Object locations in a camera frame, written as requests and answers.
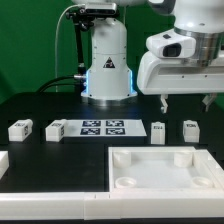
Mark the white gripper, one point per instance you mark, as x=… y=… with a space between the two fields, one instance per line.
x=170 y=76

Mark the white square tabletop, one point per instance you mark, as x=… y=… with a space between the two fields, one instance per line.
x=154 y=168

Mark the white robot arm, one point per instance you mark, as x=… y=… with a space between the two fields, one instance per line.
x=186 y=59

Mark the white marker sheet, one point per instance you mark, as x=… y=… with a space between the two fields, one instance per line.
x=105 y=128

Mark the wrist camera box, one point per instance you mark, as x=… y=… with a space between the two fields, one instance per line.
x=169 y=44

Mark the white front fence rail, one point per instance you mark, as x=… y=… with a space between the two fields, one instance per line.
x=97 y=206

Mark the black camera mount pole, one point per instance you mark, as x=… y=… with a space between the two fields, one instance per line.
x=80 y=40

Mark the grey base camera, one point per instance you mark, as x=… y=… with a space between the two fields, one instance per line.
x=101 y=8

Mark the white left fence rail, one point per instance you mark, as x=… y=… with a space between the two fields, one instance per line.
x=4 y=163

